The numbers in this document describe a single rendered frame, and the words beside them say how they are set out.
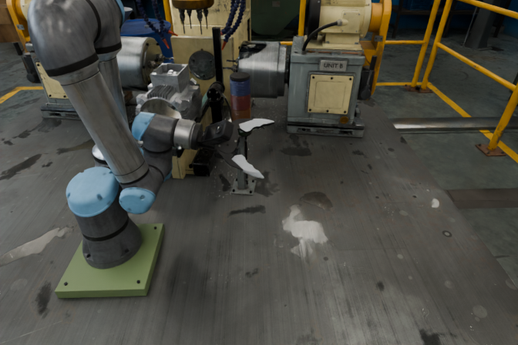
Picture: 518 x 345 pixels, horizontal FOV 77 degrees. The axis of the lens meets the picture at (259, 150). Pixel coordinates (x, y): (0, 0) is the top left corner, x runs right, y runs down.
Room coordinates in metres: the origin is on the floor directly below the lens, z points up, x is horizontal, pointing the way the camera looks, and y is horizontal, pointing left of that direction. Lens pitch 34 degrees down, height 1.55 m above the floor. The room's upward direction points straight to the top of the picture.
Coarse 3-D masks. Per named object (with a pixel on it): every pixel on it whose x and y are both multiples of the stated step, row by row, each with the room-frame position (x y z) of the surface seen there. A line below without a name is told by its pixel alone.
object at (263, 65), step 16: (240, 48) 1.38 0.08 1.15; (256, 48) 1.38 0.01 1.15; (272, 48) 1.37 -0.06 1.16; (240, 64) 1.33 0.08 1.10; (256, 64) 1.32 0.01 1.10; (272, 64) 1.31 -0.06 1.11; (256, 80) 1.30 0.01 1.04; (272, 80) 1.30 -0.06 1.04; (256, 96) 1.35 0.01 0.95; (272, 96) 1.33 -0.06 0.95
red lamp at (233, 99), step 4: (232, 96) 0.87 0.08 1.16; (236, 96) 0.86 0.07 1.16; (240, 96) 0.86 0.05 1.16; (244, 96) 0.86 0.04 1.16; (248, 96) 0.87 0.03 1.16; (232, 100) 0.87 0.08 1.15; (236, 100) 0.86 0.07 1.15; (240, 100) 0.86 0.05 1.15; (244, 100) 0.86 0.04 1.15; (248, 100) 0.87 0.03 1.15; (232, 104) 0.87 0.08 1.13; (236, 104) 0.86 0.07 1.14; (240, 104) 0.86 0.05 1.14; (244, 104) 0.86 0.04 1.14; (248, 104) 0.87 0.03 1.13; (232, 108) 0.87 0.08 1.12; (236, 108) 0.86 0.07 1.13; (240, 108) 0.86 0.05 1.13; (244, 108) 0.86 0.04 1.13; (248, 108) 0.87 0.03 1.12
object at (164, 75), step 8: (168, 64) 1.20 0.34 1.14; (176, 64) 1.20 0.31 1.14; (184, 64) 1.20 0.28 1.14; (152, 72) 1.11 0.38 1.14; (160, 72) 1.17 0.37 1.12; (168, 72) 1.16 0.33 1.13; (176, 72) 1.16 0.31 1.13; (184, 72) 1.15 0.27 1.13; (152, 80) 1.09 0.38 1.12; (160, 80) 1.09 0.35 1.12; (168, 80) 1.08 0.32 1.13; (176, 80) 1.08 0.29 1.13; (184, 80) 1.14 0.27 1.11; (176, 88) 1.08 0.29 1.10; (184, 88) 1.12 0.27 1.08
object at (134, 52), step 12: (120, 36) 1.52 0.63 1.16; (132, 48) 1.42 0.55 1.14; (144, 48) 1.43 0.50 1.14; (156, 48) 1.55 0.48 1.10; (120, 60) 1.39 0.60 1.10; (132, 60) 1.39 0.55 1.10; (144, 60) 1.41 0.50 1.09; (156, 60) 1.52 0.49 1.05; (120, 72) 1.38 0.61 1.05; (132, 72) 1.37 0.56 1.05; (144, 72) 1.39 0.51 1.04; (132, 84) 1.38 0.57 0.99; (144, 84) 1.38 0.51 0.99
